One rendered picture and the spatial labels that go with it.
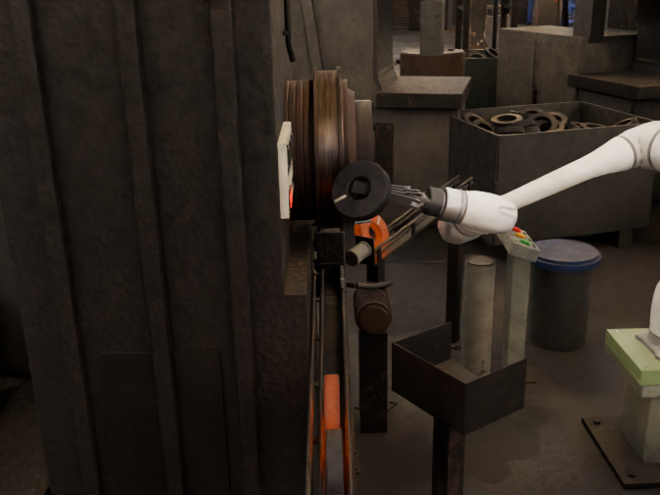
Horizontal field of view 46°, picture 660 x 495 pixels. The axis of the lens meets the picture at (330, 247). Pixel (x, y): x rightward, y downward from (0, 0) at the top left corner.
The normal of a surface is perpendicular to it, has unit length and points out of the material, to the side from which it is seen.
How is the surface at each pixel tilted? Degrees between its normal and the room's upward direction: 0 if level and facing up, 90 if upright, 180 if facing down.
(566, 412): 0
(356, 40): 90
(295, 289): 0
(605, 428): 0
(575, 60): 90
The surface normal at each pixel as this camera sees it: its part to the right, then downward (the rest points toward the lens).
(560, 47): -0.94, 0.14
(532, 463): -0.02, -0.94
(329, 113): -0.01, -0.31
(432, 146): -0.24, 0.33
